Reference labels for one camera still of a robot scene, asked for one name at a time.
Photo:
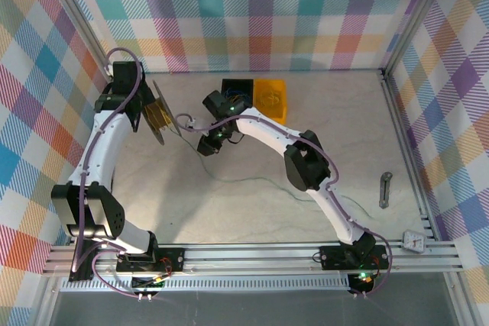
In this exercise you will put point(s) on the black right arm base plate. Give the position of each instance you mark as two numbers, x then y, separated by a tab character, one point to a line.
332	257

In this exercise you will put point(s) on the grey metal tool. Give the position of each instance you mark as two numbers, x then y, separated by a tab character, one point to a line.
385	190

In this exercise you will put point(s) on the yellow plastic bin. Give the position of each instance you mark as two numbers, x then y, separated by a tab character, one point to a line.
277	110

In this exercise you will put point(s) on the aluminium side rail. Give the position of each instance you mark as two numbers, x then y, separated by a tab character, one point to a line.
401	131

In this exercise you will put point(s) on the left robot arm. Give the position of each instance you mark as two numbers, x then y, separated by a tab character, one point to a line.
103	142

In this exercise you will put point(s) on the black upright bracket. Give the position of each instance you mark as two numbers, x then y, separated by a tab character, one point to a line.
87	266

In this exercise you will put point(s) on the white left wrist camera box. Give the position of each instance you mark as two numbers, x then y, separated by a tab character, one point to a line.
108	72

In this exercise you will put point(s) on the black controller board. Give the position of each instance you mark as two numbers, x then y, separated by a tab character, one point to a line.
363	282
147	284

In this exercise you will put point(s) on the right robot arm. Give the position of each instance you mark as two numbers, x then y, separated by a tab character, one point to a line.
305	165

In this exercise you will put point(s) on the aluminium front rail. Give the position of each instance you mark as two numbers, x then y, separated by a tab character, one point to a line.
248	257

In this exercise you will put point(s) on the aluminium frame post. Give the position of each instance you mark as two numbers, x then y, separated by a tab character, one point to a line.
414	17
82	20

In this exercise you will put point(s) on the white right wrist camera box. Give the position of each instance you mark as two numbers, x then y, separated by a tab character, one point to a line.
194	124

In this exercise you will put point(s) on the black plastic bin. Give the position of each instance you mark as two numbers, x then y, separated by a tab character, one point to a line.
237	83

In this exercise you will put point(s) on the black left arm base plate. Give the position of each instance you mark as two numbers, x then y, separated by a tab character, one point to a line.
173	259

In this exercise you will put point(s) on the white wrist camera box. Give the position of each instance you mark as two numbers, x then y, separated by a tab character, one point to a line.
108	72
194	124

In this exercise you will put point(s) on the small white clock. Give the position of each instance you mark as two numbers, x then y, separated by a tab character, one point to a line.
414	241

